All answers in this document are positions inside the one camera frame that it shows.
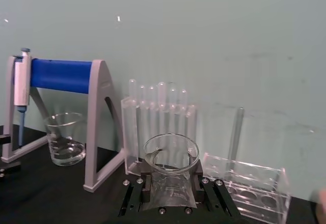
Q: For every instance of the clear acrylic test tube rack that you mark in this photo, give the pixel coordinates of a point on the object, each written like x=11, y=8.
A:
x=257, y=191

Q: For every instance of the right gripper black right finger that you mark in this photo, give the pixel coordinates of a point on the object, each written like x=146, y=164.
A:
x=197, y=191

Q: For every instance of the grey micropipette with blue tip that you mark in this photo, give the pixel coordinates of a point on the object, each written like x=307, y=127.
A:
x=21, y=86

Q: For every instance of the grey stand with blue bar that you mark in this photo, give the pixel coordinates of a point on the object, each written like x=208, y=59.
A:
x=98, y=112

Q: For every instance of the clear glass test tube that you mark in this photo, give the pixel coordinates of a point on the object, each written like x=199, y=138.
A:
x=237, y=132

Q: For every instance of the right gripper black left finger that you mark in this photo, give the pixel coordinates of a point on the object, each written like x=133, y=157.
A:
x=146, y=188

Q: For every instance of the person's hand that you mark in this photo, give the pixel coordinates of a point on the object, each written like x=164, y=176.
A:
x=321, y=206

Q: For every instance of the black table cloth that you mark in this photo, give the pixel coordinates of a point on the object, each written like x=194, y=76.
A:
x=56, y=196

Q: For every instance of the clear acrylic pipette rack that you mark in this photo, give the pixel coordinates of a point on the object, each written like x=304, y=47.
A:
x=131, y=142

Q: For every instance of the clear glass beaker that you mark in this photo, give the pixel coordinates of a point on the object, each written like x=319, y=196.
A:
x=171, y=173
x=66, y=145

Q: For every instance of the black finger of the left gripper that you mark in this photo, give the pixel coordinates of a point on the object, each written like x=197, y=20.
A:
x=4, y=140
x=10, y=168

